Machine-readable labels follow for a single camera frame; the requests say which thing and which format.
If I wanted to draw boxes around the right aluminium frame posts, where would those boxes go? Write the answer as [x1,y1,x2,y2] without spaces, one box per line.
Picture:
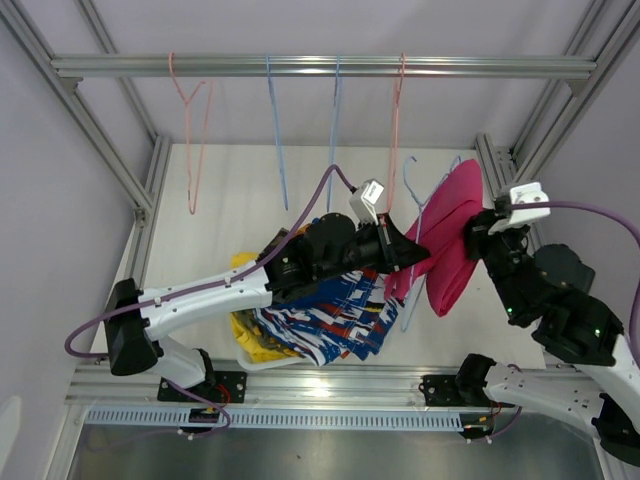
[475,1,639,199]

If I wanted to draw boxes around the white slotted cable duct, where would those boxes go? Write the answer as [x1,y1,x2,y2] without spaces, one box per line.
[85,406,463,433]

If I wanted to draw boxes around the light blue hanger camo trousers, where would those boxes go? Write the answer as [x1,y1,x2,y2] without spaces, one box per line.
[265,54,289,211]

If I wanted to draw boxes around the light blue hanger orange trousers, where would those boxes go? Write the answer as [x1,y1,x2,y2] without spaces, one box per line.
[325,53,344,211]

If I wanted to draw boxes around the aluminium frame posts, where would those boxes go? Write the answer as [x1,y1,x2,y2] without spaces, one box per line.
[1,1,173,281]
[475,1,639,199]

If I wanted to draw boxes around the orange camouflage trousers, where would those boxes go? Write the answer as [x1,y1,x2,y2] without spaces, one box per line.
[295,217,320,236]

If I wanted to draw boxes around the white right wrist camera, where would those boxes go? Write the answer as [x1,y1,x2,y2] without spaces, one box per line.
[488,182,550,235]

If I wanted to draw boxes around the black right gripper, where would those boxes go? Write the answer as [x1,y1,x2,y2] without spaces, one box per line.
[461,202,529,322]

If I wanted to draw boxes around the blue white patterned trousers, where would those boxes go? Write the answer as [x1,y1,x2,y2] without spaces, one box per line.
[254,269,404,366]

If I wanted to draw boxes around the aluminium hanging rail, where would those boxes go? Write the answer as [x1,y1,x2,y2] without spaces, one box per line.
[51,53,597,80]

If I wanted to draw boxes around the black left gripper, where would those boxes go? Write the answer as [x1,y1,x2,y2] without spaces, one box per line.
[315,213,428,283]

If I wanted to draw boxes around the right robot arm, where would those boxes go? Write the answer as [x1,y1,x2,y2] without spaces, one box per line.
[455,210,639,466]

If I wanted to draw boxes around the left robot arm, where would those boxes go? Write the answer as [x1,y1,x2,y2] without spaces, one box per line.
[104,213,430,401]

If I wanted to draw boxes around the light blue hanger magenta trousers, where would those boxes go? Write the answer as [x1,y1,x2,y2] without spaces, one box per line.
[400,156,462,333]

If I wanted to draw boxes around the pink wire hanger blue trousers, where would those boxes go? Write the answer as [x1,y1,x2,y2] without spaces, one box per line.
[386,52,406,212]

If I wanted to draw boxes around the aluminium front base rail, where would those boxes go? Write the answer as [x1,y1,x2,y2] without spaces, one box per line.
[63,355,611,414]

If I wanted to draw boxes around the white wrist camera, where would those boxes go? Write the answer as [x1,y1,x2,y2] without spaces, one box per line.
[349,179,385,225]
[488,182,550,235]

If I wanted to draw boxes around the left aluminium frame posts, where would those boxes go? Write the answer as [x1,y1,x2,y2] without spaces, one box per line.
[1,1,173,281]

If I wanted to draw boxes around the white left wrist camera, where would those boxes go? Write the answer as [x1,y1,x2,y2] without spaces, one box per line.
[349,179,385,225]

